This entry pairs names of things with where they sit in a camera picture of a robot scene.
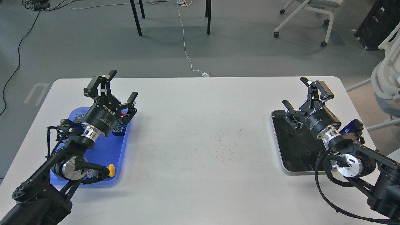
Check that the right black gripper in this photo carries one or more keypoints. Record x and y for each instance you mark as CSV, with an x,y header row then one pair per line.
x,y
319,118

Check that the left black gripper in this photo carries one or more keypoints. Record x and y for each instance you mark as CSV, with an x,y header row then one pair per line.
x,y
105,111

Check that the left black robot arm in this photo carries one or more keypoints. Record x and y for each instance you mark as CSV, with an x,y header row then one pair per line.
x,y
45,197

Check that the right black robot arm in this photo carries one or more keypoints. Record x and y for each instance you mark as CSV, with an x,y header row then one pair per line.
x,y
347,161

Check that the red emergency stop button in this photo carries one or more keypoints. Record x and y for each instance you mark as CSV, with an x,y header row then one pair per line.
x,y
119,129

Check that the silver metal tray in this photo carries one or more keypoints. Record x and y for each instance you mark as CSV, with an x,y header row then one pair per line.
x,y
293,143

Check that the blue plastic tray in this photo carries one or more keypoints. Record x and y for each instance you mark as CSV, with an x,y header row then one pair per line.
x,y
108,150

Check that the black table leg left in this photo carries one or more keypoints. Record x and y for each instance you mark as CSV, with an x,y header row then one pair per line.
x,y
135,13

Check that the black table leg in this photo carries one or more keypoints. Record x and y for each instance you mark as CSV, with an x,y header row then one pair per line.
x,y
208,5
135,13

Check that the white chair at right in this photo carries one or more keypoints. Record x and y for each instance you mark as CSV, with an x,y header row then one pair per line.
x,y
385,81

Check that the white office chair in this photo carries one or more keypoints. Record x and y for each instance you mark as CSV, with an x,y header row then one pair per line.
x,y
323,9

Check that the black cabinet on casters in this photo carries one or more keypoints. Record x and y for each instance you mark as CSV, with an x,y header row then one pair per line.
x,y
381,20

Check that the black table leg right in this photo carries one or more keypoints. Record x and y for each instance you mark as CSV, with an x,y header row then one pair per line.
x,y
208,5

